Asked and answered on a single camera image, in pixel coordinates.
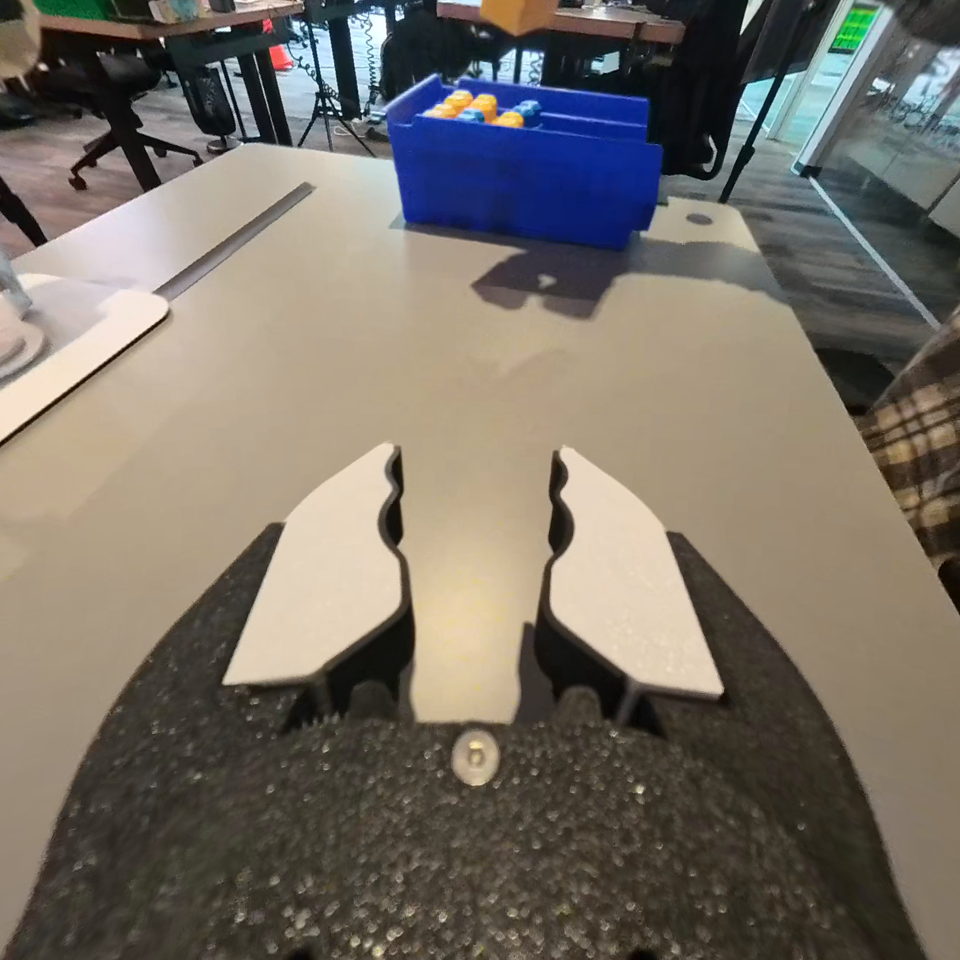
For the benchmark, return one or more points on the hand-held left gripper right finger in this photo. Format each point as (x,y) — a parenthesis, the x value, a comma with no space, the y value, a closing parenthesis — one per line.
(622,600)

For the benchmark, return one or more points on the wooden desk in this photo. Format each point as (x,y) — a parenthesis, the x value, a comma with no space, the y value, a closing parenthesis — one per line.
(112,26)
(615,26)

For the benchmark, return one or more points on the orange traffic cone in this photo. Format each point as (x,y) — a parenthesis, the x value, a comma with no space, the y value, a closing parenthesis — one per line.
(279,60)

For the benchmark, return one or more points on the pile of yellow and blue blocks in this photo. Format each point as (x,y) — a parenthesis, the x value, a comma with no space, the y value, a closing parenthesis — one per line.
(480,109)

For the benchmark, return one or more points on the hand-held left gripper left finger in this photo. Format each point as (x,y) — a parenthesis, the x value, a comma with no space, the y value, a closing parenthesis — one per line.
(322,592)

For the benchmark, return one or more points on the person's plaid shirt torso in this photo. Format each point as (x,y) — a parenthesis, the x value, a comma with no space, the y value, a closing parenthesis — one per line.
(922,450)

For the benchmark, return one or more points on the green plastic crate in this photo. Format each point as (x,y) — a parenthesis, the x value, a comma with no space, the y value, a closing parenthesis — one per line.
(75,7)

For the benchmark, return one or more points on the black mesh bin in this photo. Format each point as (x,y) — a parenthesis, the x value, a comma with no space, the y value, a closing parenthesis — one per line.
(206,101)

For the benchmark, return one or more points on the green lit display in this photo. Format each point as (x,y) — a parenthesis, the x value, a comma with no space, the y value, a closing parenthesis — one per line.
(855,28)

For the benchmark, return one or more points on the black office chair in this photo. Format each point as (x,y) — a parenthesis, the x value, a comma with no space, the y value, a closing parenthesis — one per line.
(131,82)

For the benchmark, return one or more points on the picture instruction board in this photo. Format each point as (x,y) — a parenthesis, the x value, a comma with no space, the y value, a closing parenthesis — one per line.
(19,37)

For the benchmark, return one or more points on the yellow single-stud block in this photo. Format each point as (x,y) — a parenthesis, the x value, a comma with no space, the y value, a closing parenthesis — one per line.
(517,15)

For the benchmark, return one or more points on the blue plastic bin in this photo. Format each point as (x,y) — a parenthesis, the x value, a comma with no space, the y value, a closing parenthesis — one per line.
(517,195)

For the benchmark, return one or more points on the black tripod stand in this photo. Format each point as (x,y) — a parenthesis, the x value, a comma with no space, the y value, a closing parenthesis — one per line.
(321,75)

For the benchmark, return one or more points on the white stand with base plate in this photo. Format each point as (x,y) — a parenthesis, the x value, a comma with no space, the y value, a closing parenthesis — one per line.
(90,337)

